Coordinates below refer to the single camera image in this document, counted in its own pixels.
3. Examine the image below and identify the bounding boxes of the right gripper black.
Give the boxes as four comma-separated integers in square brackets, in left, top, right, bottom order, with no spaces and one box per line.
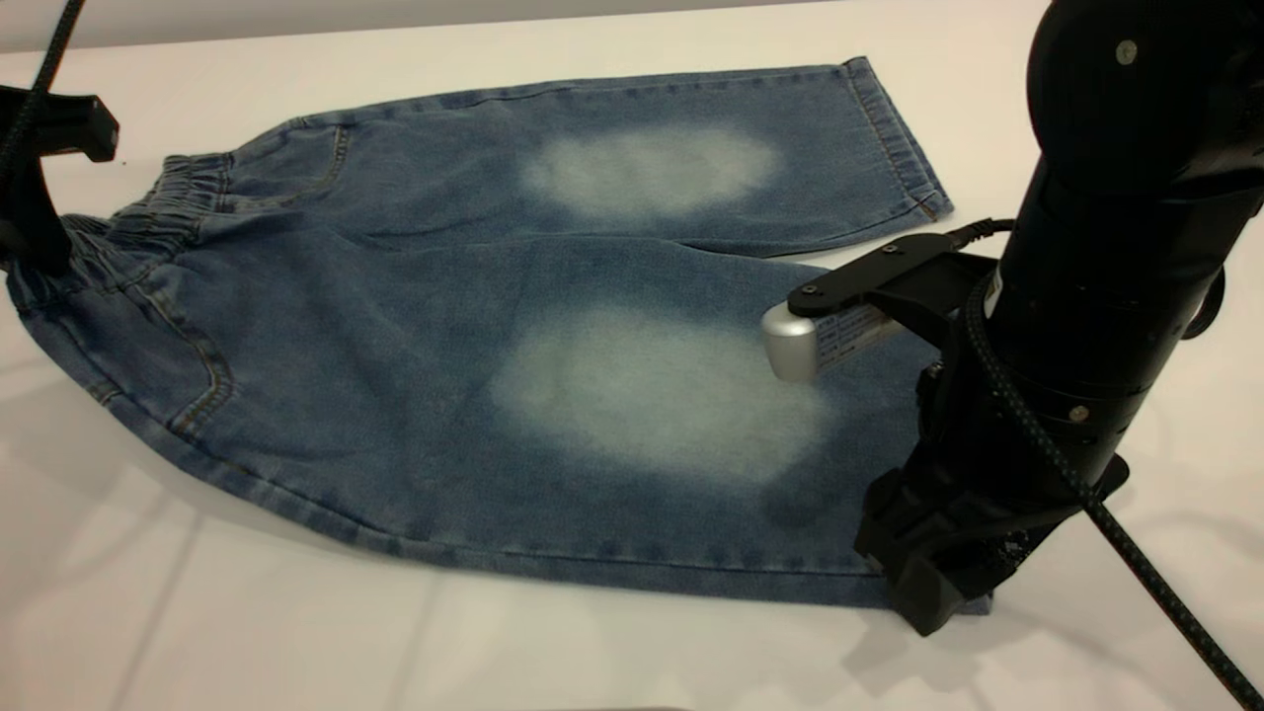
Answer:
[854,360,1132,638]

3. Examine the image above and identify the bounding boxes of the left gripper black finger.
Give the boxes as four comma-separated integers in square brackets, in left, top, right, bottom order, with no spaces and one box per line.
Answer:
[0,87,119,164]
[0,153,72,277]

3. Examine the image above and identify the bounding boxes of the blue denim pants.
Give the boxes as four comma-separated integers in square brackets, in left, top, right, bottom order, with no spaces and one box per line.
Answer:
[5,56,993,615]

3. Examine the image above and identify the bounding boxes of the left arm braided black cable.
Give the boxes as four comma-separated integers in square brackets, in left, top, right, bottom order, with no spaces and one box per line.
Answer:
[0,0,85,189]

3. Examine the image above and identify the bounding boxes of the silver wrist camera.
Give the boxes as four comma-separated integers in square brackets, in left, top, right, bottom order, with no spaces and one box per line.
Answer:
[760,301,905,384]

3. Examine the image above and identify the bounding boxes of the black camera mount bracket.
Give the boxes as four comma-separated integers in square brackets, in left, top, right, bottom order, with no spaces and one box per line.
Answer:
[787,233,998,347]

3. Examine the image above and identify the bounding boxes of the thin black camera cable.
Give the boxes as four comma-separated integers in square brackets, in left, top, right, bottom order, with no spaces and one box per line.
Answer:
[948,219,1016,246]

